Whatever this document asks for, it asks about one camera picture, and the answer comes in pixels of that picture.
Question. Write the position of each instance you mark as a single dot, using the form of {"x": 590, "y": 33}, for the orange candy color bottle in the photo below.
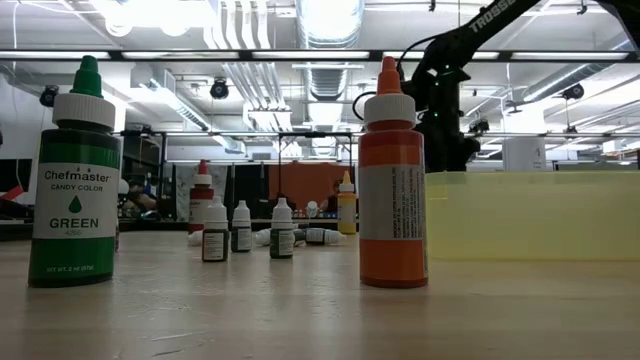
{"x": 392, "y": 200}

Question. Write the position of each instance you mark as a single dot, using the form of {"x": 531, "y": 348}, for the yellow candy color bottle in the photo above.
{"x": 346, "y": 210}

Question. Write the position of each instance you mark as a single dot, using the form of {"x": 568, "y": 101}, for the red candy color bottle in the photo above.
{"x": 200, "y": 192}

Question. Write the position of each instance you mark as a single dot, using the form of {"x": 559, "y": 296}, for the green Chefmaster candy color bottle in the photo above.
{"x": 75, "y": 200}

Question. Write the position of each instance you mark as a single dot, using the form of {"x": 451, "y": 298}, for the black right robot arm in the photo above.
{"x": 465, "y": 37}

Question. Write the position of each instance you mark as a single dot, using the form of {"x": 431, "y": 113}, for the small green food coloring bottle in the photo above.
{"x": 281, "y": 242}

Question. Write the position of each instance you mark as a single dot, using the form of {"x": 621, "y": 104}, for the small red food coloring bottle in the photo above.
{"x": 215, "y": 245}

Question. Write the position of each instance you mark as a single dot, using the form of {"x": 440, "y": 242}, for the black ceiling spotlight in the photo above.
{"x": 479, "y": 125}
{"x": 48, "y": 95}
{"x": 573, "y": 91}
{"x": 219, "y": 89}

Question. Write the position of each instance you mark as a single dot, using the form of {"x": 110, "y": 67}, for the white column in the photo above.
{"x": 522, "y": 155}

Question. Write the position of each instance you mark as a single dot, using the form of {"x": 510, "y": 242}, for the yellow translucent plastic bin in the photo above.
{"x": 530, "y": 215}

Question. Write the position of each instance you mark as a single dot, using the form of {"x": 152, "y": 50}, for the person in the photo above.
{"x": 142, "y": 200}
{"x": 332, "y": 200}

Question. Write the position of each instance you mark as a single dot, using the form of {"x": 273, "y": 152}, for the tiny white bottle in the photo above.
{"x": 312, "y": 209}

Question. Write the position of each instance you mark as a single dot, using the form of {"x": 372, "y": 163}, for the orange partition panel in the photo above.
{"x": 300, "y": 185}

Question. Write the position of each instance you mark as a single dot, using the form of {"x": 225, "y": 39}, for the black overhead light bar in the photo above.
{"x": 300, "y": 54}

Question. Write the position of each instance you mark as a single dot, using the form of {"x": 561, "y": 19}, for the grey patterned panel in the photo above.
{"x": 182, "y": 190}

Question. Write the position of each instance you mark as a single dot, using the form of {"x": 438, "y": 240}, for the white round object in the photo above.
{"x": 124, "y": 187}

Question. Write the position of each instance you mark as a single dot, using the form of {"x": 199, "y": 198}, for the red strip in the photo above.
{"x": 11, "y": 194}

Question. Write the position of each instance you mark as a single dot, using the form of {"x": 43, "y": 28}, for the silver ventilation duct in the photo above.
{"x": 330, "y": 25}

